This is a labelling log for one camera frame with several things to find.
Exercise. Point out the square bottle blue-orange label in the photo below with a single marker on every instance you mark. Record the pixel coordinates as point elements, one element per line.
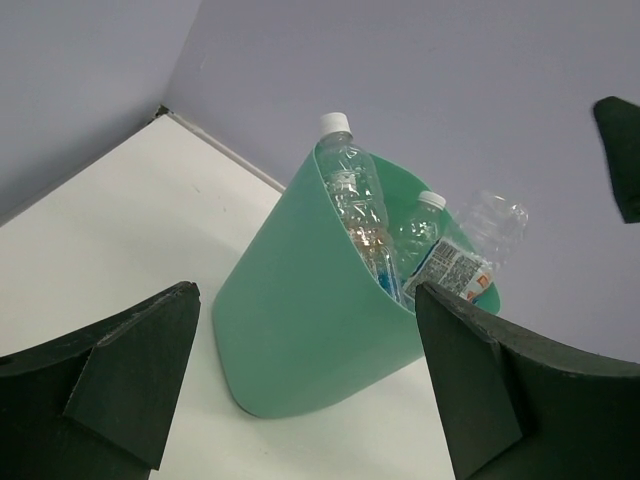
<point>473,246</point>

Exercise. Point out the blue label clear bottle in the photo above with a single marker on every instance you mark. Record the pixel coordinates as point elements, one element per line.
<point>387,279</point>

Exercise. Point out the clear bottle white cap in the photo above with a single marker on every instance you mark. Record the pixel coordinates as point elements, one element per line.
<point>417,231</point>

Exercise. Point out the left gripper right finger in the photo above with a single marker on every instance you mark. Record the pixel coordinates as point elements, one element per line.
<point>517,405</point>

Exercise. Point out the green plastic bin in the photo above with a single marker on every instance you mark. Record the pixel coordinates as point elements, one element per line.
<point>300,323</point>

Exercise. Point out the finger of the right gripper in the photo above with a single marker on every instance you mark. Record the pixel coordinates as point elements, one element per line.
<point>617,121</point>

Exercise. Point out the long clear bottle front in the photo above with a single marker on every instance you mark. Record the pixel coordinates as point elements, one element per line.
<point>352,182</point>

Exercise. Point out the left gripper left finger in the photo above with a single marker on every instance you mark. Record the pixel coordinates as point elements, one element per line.
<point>98,403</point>

